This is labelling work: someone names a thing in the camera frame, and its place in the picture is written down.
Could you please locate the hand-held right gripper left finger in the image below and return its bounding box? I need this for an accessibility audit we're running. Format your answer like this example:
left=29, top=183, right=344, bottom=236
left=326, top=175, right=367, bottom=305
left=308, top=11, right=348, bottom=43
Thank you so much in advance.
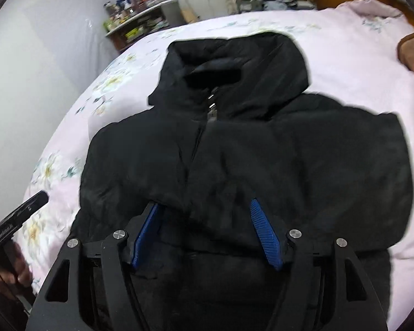
left=26, top=201, right=160, bottom=331

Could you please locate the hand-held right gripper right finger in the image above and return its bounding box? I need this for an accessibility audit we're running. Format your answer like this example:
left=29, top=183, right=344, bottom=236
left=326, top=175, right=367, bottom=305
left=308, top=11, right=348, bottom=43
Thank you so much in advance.
left=249, top=197, right=389, bottom=331

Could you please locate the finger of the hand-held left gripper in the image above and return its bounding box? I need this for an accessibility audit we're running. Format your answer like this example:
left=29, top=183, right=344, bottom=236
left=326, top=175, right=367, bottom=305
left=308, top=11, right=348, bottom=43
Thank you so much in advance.
left=0, top=191, right=49, bottom=247

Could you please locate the black hooded puffer jacket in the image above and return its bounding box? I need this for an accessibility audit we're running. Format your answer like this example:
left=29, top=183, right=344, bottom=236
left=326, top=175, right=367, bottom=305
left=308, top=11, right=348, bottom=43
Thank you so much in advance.
left=69, top=32, right=414, bottom=331

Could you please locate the person's left hand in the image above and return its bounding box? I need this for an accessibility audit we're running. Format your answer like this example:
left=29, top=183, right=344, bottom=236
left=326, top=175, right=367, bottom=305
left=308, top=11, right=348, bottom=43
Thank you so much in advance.
left=0, top=241, right=34, bottom=295

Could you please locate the pink floral bed sheet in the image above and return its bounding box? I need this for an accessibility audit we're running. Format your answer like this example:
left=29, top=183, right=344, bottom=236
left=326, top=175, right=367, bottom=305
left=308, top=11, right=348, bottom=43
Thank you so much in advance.
left=14, top=0, right=414, bottom=331

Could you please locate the cluttered storage shelf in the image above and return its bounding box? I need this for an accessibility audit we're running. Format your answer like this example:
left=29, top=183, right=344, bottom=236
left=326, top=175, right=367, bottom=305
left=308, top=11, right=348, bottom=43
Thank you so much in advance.
left=103, top=0, right=180, bottom=52

